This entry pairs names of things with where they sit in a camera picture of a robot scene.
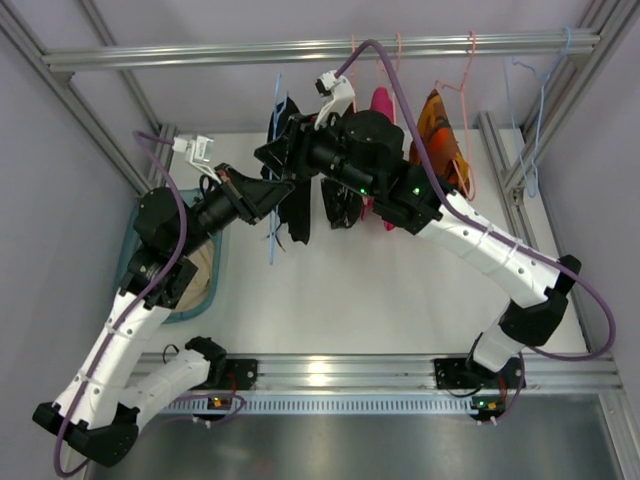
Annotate black trousers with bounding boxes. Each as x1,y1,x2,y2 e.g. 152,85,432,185
267,97,312,245

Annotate pink hanger right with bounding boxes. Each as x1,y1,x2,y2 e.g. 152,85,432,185
434,30,477,201

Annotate pink hanger middle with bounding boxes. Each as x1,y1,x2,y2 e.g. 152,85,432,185
375,32,407,126

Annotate orange patterned garment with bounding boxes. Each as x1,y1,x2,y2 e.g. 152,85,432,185
416,88,471,198

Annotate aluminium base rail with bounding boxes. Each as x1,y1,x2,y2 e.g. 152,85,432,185
124,351,621,399

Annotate pink hanger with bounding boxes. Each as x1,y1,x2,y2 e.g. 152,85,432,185
375,32,407,126
349,34,368,221
434,30,477,201

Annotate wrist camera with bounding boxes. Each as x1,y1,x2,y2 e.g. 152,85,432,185
314,70,355,130
172,135,216,178

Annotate blue wire hanger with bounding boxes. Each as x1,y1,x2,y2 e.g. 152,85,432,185
268,72,288,266

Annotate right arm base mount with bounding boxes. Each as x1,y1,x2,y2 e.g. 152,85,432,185
433,357,500,398

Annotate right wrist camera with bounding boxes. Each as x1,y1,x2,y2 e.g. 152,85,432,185
314,70,355,130

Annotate teal plastic basket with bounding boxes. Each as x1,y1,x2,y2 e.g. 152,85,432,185
116,187,222,324

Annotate slotted cable duct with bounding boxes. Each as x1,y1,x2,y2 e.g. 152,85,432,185
160,390,504,416

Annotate pink garment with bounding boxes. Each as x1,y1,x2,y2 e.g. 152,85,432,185
360,87,396,221

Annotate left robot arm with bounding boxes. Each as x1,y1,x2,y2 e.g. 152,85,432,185
33,164,294,467

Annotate beige garment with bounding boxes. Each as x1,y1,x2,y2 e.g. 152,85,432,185
169,240,217,322

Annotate empty blue hanger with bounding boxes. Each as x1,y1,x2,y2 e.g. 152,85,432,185
511,26,573,198

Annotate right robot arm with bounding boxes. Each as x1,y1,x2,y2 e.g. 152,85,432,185
254,110,581,378

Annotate pink hanger left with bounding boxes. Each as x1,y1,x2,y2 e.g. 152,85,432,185
349,34,368,221

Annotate black white patterned garment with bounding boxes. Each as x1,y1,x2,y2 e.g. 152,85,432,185
321,178,367,230

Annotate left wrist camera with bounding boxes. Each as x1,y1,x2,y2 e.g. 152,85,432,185
172,135,216,178

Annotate aluminium hanging rail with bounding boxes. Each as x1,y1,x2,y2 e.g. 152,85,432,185
41,28,601,73

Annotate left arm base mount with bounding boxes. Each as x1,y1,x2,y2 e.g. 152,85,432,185
198,357,259,393

